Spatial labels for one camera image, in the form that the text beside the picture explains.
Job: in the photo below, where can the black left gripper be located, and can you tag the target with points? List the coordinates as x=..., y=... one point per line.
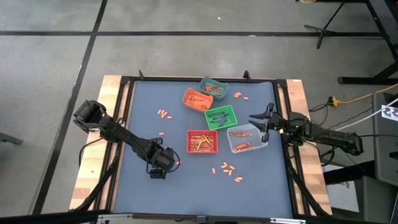
x=163, y=158

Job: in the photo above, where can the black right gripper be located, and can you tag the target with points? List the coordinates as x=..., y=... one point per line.
x=275, y=124

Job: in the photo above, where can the yellow Crayola crayon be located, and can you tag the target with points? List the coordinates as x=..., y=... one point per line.
x=199, y=137
x=200, y=143
x=207, y=142

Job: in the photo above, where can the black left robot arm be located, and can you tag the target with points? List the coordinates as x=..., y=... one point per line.
x=121, y=132

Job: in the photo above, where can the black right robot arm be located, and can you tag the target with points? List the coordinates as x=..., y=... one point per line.
x=329, y=137

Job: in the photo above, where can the clear plastic container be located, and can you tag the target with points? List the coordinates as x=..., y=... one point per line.
x=259, y=137

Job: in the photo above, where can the orange Crayola crayon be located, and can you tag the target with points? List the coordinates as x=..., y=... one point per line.
x=242, y=146
x=200, y=107
x=191, y=101
x=240, y=134
x=196, y=100

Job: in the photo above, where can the green slotted plastic basket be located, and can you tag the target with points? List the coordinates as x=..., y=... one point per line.
x=231, y=112

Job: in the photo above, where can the red slotted plastic basket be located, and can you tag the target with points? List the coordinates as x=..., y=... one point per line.
x=202, y=151

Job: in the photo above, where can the dark green Crayola crayon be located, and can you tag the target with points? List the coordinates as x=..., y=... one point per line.
x=216, y=122
x=214, y=114

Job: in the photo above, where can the brown Crayola crayon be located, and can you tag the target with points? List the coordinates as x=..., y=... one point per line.
x=218, y=92
x=211, y=88

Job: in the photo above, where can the teal plastic bin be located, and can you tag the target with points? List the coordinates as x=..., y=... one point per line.
x=205, y=81

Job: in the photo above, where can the orange plastic bin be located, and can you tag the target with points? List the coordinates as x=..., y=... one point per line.
x=188, y=93

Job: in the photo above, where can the wooden table board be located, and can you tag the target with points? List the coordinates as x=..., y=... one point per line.
x=311, y=186
x=93, y=174

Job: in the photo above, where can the black stand legs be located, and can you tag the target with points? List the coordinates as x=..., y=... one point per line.
x=357, y=81

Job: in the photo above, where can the grey cabinet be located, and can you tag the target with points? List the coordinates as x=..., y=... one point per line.
x=385, y=146

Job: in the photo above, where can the black rig crossbeam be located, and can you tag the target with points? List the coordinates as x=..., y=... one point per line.
x=46, y=217

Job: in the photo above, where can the black white fiducial tag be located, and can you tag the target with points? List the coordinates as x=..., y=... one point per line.
x=391, y=113

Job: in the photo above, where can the dark grey box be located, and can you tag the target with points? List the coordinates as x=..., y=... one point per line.
x=376, y=202

